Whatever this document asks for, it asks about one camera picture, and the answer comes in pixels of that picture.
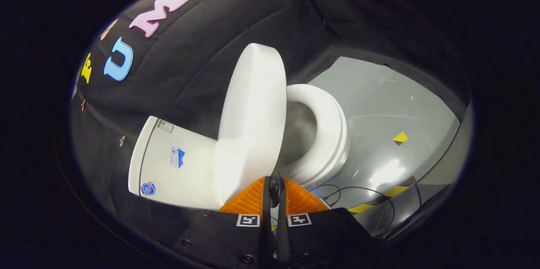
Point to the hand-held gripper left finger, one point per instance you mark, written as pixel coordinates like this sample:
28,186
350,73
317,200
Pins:
265,227

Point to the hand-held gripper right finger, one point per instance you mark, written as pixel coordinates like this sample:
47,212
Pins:
283,227

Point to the white toilet bowl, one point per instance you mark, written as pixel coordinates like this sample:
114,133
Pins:
329,168

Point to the white toilet tank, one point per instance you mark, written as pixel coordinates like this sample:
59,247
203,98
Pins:
181,176

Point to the white toilet seat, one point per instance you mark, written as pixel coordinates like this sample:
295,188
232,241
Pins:
327,121

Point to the yellow black floor tape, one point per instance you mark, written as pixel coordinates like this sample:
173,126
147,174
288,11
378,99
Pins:
400,137
396,191

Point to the black backdrop cloth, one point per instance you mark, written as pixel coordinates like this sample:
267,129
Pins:
202,49

